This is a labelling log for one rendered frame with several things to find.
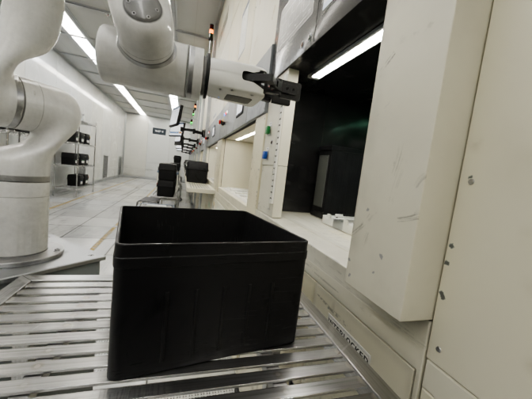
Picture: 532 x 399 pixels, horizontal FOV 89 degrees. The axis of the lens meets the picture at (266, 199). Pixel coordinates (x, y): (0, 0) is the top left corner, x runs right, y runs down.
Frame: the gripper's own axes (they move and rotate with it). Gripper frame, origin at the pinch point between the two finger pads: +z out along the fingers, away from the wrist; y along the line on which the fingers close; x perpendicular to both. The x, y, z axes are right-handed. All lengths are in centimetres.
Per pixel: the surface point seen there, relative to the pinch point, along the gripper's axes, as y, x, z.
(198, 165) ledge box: -289, -17, 3
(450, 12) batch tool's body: 26.3, 4.5, 8.7
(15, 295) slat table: -7, -43, -45
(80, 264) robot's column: -24, -43, -40
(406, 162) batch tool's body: 23.6, -12.2, 8.7
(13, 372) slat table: 14, -43, -35
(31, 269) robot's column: -19, -43, -48
